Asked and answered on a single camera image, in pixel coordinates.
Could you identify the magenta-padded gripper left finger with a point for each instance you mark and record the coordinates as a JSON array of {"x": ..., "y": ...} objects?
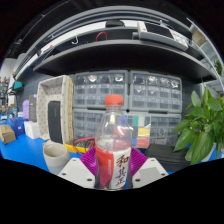
[{"x": 76, "y": 171}]

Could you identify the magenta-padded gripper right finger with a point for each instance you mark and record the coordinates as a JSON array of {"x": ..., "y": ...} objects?
[{"x": 150, "y": 171}]

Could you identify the clear bottle with red label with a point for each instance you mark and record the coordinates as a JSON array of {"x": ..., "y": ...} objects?
[{"x": 113, "y": 166}]

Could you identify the yellow multimeter with red leads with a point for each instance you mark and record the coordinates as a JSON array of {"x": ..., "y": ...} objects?
[{"x": 71, "y": 148}]

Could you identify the grey white mug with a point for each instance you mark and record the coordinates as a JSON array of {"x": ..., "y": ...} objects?
[{"x": 55, "y": 158}]

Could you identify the clear organizer box coloured parts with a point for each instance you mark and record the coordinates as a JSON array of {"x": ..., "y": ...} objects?
[{"x": 143, "y": 131}]

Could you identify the black speaker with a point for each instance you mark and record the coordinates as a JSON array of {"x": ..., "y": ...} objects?
[{"x": 55, "y": 121}]

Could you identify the small white box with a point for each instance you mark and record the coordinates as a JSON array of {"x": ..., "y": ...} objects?
[{"x": 31, "y": 130}]

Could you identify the green potted plant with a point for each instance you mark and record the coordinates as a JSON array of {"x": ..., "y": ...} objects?
[{"x": 200, "y": 133}]

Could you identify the blue box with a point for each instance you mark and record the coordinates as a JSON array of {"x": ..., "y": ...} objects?
[{"x": 16, "y": 126}]

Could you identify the dark grey upright box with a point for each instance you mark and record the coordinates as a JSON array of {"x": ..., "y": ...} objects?
[{"x": 33, "y": 108}]

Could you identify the brown cardboard box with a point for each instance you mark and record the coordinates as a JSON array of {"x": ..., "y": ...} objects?
[{"x": 7, "y": 134}]

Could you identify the purple plastic object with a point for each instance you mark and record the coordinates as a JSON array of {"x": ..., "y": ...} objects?
[{"x": 25, "y": 110}]

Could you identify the beige perforated tray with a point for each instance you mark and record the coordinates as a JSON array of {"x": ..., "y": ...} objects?
[{"x": 45, "y": 90}]

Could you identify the white rack shelf unit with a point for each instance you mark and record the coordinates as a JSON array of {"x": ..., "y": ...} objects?
[{"x": 199, "y": 37}]

